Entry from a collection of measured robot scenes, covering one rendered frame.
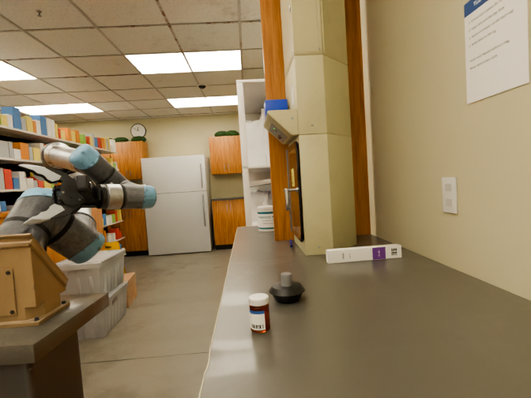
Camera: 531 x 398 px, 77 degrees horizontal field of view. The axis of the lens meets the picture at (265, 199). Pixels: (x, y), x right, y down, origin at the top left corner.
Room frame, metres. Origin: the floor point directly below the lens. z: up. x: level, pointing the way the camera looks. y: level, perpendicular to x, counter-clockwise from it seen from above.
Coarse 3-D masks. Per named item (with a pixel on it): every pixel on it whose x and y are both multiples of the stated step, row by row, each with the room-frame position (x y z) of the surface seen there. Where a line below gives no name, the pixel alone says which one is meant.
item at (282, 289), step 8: (288, 272) 0.83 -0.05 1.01; (288, 280) 0.82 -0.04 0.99; (272, 288) 0.82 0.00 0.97; (280, 288) 0.81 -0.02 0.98; (288, 288) 0.80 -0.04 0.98; (296, 288) 0.80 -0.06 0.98; (304, 288) 0.83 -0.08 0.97; (280, 296) 0.79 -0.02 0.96; (288, 296) 0.78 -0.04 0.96; (296, 296) 0.80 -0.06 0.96
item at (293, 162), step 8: (296, 144) 1.30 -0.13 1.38; (288, 152) 1.53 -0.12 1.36; (296, 152) 1.30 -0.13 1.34; (288, 160) 1.55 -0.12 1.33; (296, 160) 1.30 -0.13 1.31; (288, 168) 1.57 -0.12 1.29; (296, 168) 1.31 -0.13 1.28; (296, 176) 1.32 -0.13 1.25; (296, 184) 1.34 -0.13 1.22; (296, 200) 1.36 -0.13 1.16; (296, 208) 1.38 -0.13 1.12; (296, 216) 1.39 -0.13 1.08; (296, 224) 1.41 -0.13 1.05; (296, 232) 1.42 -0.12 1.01
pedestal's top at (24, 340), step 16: (80, 304) 0.89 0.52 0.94; (96, 304) 0.91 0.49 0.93; (48, 320) 0.79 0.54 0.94; (64, 320) 0.78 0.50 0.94; (80, 320) 0.83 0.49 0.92; (0, 336) 0.71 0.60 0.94; (16, 336) 0.71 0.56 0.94; (32, 336) 0.70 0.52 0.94; (48, 336) 0.71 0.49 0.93; (64, 336) 0.76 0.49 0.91; (0, 352) 0.67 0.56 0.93; (16, 352) 0.67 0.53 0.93; (32, 352) 0.66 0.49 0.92
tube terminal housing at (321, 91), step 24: (288, 72) 1.46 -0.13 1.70; (312, 72) 1.30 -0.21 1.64; (336, 72) 1.37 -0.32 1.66; (288, 96) 1.51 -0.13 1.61; (312, 96) 1.30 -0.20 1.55; (336, 96) 1.36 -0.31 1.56; (312, 120) 1.30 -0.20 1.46; (336, 120) 1.36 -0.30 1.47; (288, 144) 1.61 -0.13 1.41; (312, 144) 1.30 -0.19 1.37; (336, 144) 1.35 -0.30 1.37; (312, 168) 1.30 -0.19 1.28; (336, 168) 1.34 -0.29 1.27; (312, 192) 1.30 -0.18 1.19; (336, 192) 1.33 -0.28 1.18; (312, 216) 1.30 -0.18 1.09; (336, 216) 1.33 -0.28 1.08; (312, 240) 1.30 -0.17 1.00; (336, 240) 1.32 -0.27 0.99
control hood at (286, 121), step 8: (272, 112) 1.29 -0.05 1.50; (280, 112) 1.29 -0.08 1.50; (288, 112) 1.29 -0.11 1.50; (296, 112) 1.30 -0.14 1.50; (272, 120) 1.34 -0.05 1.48; (280, 120) 1.29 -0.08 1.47; (288, 120) 1.29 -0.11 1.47; (296, 120) 1.29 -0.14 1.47; (280, 128) 1.35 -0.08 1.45; (288, 128) 1.29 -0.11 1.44; (296, 128) 1.29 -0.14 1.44; (288, 136) 1.35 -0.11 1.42; (296, 136) 1.32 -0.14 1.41
